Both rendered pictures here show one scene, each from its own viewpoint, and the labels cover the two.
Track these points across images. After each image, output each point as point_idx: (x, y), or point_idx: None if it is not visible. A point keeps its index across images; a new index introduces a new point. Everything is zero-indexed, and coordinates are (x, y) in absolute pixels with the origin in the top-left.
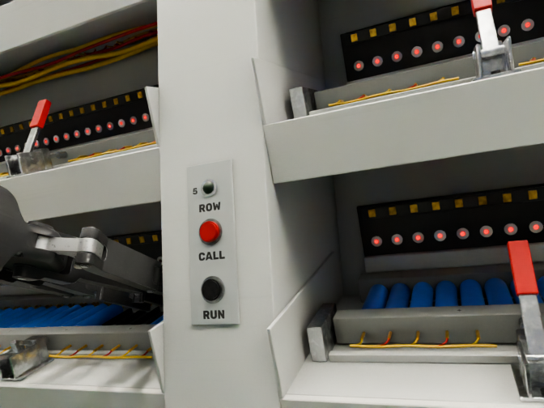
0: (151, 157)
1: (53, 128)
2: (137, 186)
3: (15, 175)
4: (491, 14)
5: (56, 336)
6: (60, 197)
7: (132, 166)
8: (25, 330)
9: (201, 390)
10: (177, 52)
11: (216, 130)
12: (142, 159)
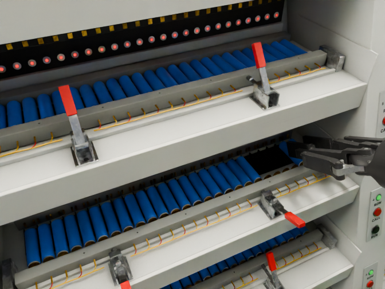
0: (362, 88)
1: (136, 31)
2: (348, 103)
3: (272, 108)
4: None
5: (269, 187)
6: (305, 116)
7: (351, 94)
8: (240, 192)
9: (373, 179)
10: (382, 29)
11: None
12: (358, 90)
